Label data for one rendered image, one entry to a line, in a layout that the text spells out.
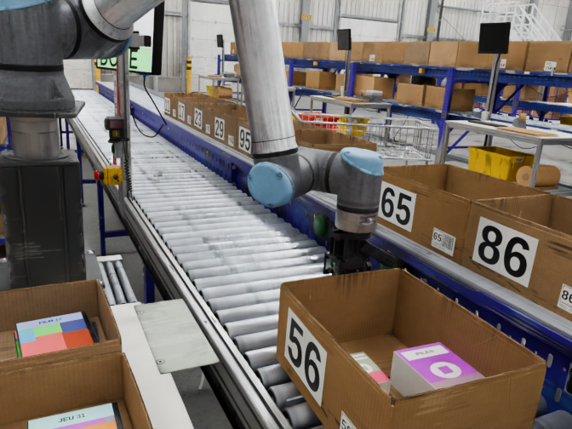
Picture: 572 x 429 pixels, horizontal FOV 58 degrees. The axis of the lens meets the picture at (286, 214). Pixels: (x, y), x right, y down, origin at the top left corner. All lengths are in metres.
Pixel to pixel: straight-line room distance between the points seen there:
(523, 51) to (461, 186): 5.50
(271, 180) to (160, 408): 0.45
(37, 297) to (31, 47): 0.55
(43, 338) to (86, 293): 0.16
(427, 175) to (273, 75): 0.87
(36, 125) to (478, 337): 1.08
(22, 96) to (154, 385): 0.71
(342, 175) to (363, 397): 0.46
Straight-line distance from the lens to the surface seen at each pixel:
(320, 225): 1.72
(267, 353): 1.13
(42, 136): 1.38
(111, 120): 2.10
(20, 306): 1.24
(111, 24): 1.40
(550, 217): 1.52
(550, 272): 1.18
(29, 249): 1.41
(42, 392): 0.97
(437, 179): 1.75
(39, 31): 1.33
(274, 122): 0.97
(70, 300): 1.24
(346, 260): 1.11
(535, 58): 7.05
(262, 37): 0.97
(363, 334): 1.19
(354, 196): 1.06
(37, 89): 1.33
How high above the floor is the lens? 1.34
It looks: 17 degrees down
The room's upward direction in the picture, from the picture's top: 4 degrees clockwise
